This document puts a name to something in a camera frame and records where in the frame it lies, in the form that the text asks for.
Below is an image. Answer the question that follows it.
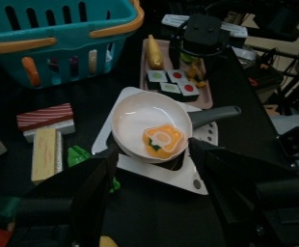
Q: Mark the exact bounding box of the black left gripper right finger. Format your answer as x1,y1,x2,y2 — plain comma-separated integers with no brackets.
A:
187,137,299,247

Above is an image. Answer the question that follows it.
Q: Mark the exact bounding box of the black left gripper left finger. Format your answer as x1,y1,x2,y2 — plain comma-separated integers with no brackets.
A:
5,148,120,247

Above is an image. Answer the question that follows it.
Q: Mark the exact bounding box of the orange yellow toy squash half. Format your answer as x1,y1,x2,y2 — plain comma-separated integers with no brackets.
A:
141,123,185,160

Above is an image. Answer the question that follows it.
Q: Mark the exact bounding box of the small green toy food piece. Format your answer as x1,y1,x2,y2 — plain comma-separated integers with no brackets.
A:
179,52,200,65

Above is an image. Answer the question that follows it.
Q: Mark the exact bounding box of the pink plastic tray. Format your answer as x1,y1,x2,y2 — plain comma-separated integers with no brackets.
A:
137,38,213,110

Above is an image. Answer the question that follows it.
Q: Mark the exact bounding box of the yellow toy corn cob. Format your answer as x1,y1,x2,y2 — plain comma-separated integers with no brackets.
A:
145,34,167,71

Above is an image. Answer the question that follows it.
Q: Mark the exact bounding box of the bright green toy vegetable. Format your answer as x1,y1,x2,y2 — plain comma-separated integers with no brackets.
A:
65,145,123,194

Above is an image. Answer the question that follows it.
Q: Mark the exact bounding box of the tan wooden egg toy sushi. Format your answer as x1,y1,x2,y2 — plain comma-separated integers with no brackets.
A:
29,127,64,185

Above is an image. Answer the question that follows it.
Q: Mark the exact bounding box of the toy sushi roll red centre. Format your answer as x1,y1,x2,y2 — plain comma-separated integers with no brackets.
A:
176,79,203,103
167,69,189,86

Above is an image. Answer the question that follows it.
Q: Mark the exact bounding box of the dark green toy piece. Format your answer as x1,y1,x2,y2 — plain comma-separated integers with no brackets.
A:
0,195,23,220

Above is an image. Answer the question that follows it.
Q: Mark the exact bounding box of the pale yellow toy food piece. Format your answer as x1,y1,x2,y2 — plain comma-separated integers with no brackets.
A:
96,234,120,247

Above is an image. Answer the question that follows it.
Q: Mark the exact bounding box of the white toy stove board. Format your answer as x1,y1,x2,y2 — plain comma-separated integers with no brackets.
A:
91,86,220,196

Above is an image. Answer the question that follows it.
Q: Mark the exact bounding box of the toy sushi roll green centre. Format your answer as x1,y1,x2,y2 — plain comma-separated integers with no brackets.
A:
159,81,183,101
145,69,169,91

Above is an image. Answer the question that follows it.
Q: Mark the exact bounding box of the red striped salmon toy sushi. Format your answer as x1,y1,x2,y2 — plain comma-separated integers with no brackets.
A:
16,102,77,144

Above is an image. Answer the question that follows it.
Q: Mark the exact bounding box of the black camera box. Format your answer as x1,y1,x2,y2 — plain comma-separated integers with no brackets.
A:
278,125,299,157

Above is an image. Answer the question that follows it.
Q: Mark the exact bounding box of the white pan with grey handle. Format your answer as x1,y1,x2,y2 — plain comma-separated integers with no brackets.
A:
109,91,243,164

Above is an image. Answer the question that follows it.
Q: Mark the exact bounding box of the teal basket with orange handles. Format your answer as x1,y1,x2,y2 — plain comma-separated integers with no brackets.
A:
0,0,145,91

